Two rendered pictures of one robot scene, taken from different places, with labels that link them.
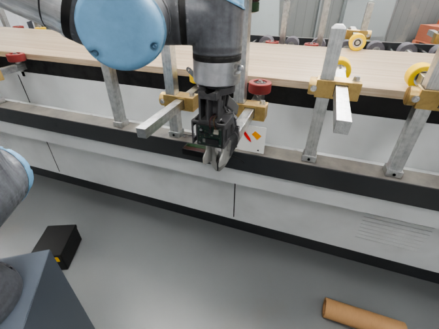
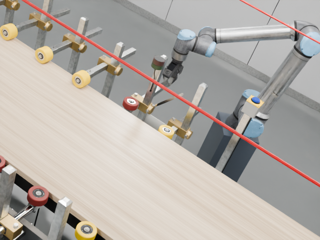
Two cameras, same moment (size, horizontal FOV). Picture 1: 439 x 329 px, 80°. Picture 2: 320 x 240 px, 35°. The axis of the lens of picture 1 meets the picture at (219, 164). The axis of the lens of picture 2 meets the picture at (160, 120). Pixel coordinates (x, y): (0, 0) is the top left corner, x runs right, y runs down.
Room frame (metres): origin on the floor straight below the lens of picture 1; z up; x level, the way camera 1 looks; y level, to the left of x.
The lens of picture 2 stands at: (3.08, -0.04, 2.39)
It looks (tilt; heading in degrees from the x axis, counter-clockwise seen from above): 35 degrees down; 178
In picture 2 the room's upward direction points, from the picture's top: 22 degrees clockwise
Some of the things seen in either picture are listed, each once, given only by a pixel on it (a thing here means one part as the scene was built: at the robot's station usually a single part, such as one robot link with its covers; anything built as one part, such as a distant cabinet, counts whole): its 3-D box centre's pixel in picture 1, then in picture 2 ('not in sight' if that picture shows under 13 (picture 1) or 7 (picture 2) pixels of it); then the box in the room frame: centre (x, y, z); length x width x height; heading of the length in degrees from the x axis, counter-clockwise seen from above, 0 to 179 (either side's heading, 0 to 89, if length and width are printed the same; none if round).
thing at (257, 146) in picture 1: (228, 135); (146, 120); (0.81, -0.03, 0.75); 0.26 x 0.01 x 0.10; 70
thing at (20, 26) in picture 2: not in sight; (40, 19); (0.55, -0.81, 0.95); 0.50 x 0.04 x 0.04; 160
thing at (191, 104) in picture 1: (178, 100); (179, 128); (0.90, 0.15, 0.84); 0.13 x 0.06 x 0.05; 70
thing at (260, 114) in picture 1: (246, 108); (141, 104); (0.82, -0.09, 0.84); 0.13 x 0.06 x 0.05; 70
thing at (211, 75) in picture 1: (218, 72); (178, 54); (0.51, 0.00, 1.05); 0.10 x 0.09 x 0.05; 70
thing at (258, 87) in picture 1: (259, 96); (128, 108); (0.92, -0.14, 0.85); 0.08 x 0.08 x 0.11
